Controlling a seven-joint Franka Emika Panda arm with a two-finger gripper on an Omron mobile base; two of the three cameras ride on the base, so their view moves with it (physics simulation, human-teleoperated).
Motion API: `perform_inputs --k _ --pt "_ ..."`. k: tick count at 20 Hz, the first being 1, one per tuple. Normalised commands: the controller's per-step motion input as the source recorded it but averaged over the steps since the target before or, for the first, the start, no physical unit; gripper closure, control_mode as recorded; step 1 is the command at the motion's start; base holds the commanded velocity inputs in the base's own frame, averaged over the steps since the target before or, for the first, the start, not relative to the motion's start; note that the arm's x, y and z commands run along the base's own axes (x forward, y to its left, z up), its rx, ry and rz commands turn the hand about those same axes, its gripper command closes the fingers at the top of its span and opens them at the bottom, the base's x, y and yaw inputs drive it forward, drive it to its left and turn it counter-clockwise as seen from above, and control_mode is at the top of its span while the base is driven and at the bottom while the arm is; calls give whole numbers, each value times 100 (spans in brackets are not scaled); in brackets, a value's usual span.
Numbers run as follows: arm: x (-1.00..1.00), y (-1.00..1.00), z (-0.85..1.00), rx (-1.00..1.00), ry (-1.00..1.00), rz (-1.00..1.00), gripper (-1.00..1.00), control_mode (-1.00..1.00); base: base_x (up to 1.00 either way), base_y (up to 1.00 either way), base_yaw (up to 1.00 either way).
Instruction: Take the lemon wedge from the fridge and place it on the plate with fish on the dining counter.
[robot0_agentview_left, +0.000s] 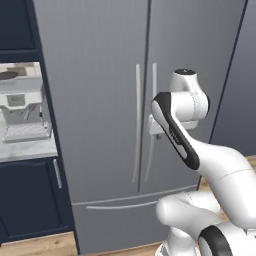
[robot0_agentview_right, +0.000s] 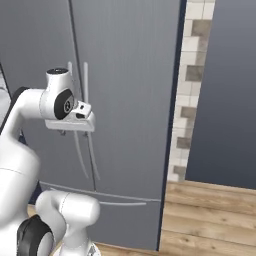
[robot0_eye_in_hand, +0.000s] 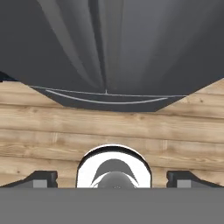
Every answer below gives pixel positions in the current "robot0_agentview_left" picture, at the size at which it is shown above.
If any silver left door handle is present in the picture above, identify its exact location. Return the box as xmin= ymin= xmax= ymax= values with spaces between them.
xmin=131 ymin=63 xmax=142 ymax=185

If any grey fridge door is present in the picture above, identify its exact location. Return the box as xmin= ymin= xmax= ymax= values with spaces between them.
xmin=139 ymin=0 xmax=249 ymax=195
xmin=32 ymin=0 xmax=150 ymax=205

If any silver fridge drawer handle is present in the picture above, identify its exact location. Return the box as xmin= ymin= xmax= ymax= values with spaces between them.
xmin=85 ymin=199 xmax=160 ymax=211

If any white coffee machine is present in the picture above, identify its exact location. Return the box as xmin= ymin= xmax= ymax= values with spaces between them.
xmin=0 ymin=69 xmax=53 ymax=144

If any silver cupboard door handle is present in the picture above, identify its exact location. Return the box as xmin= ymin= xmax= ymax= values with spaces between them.
xmin=52 ymin=158 xmax=64 ymax=190

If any silver right door handle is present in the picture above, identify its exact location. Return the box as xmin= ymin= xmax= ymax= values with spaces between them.
xmin=144 ymin=62 xmax=158 ymax=183

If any grey tall cupboard panel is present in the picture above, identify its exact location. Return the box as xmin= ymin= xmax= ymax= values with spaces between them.
xmin=211 ymin=0 xmax=256 ymax=158

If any grey fridge left door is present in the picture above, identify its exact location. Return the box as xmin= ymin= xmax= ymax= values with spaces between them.
xmin=32 ymin=0 xmax=150 ymax=205

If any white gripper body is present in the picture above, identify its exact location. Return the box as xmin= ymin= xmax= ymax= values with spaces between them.
xmin=147 ymin=114 xmax=200 ymax=136

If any grey fridge drawer front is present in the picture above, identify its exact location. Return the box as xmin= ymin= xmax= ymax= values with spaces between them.
xmin=71 ymin=184 xmax=202 ymax=256

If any grey fridge right door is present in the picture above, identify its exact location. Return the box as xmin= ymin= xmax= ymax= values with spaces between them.
xmin=139 ymin=0 xmax=249 ymax=195

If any dark blue wall cupboard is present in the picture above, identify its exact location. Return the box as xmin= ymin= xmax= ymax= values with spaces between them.
xmin=0 ymin=0 xmax=38 ymax=52

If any dark blue base cupboard door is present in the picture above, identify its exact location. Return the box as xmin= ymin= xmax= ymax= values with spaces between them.
xmin=0 ymin=157 xmax=73 ymax=245

